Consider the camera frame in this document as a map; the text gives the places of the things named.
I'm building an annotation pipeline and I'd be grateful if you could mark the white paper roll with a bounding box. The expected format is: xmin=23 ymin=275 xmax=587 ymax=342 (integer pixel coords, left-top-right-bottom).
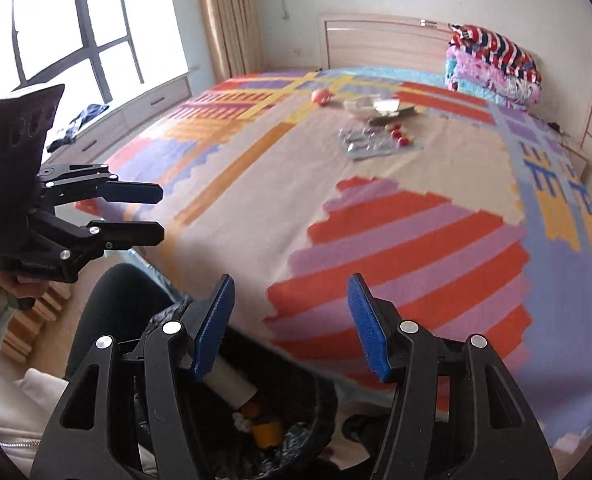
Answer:
xmin=203 ymin=356 xmax=258 ymax=410

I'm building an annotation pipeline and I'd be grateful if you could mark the yellow tape roll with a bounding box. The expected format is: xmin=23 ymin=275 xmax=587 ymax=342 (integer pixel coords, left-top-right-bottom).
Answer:
xmin=250 ymin=419 xmax=284 ymax=450

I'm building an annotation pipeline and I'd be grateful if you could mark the black trash bin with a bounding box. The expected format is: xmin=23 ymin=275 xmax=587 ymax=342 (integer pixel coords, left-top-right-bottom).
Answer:
xmin=125 ymin=299 xmax=339 ymax=480

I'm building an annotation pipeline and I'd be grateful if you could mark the person's left hand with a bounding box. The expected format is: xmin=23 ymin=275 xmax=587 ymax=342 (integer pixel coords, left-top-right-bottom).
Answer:
xmin=0 ymin=246 xmax=52 ymax=311

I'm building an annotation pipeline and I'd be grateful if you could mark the window drawer cabinet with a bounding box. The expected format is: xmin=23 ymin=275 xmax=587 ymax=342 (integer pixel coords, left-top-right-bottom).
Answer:
xmin=43 ymin=73 xmax=192 ymax=164

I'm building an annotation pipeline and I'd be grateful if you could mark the blue cloth on cabinet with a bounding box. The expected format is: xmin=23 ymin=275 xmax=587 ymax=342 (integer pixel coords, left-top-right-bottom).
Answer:
xmin=46 ymin=104 xmax=109 ymax=154

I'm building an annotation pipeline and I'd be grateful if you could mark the dark framed window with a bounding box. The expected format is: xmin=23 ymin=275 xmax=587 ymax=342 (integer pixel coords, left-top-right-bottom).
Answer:
xmin=6 ymin=0 xmax=145 ymax=104

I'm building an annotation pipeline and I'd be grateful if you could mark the colourful patterned bed cover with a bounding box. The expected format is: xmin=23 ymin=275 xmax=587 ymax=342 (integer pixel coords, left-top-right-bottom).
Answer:
xmin=81 ymin=70 xmax=592 ymax=452

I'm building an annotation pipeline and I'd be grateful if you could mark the pink plush toy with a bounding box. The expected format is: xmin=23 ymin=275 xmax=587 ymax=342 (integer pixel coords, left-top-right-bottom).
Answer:
xmin=311 ymin=88 xmax=334 ymax=106

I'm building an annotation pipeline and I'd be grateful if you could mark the beige curtain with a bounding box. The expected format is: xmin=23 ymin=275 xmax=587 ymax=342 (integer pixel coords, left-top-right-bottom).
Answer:
xmin=199 ymin=0 xmax=264 ymax=81

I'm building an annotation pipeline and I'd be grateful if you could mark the silver pill blister pack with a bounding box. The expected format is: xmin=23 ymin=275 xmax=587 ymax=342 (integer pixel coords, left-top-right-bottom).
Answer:
xmin=337 ymin=124 xmax=424 ymax=160

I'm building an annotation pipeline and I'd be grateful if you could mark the right bedside table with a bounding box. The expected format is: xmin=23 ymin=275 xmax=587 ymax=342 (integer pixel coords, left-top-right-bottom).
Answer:
xmin=548 ymin=122 xmax=590 ymax=183

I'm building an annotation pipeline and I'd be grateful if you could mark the wooden headboard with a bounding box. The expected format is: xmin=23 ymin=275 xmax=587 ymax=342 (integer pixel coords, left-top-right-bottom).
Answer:
xmin=320 ymin=14 xmax=452 ymax=75

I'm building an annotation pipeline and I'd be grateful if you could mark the pink folded quilt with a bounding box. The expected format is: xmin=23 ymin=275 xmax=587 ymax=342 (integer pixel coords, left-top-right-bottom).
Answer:
xmin=445 ymin=47 xmax=541 ymax=110

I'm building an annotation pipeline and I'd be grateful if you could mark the striped folded quilt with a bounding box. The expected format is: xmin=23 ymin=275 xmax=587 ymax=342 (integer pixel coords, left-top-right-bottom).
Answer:
xmin=449 ymin=24 xmax=542 ymax=84

